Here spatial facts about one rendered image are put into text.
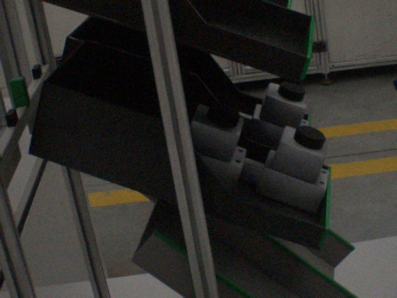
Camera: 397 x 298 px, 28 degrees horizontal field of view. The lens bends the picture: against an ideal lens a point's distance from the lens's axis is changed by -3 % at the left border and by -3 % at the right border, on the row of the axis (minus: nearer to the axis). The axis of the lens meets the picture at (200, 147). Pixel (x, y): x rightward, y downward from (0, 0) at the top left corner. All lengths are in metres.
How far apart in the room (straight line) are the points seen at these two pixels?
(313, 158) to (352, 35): 3.86
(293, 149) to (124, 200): 2.92
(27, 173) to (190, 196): 1.22
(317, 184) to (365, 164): 2.88
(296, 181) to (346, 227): 2.40
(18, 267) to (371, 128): 3.38
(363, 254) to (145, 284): 0.36
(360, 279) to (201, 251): 0.60
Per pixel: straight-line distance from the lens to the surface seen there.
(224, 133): 0.75
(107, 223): 3.49
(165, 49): 0.65
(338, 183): 3.52
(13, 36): 2.20
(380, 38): 4.65
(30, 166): 1.94
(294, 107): 0.89
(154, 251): 0.77
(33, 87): 0.93
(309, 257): 1.06
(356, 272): 1.31
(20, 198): 1.78
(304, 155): 0.77
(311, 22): 0.77
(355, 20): 4.60
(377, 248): 1.37
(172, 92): 0.67
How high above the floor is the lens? 1.57
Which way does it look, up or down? 23 degrees down
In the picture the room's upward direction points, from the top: 10 degrees counter-clockwise
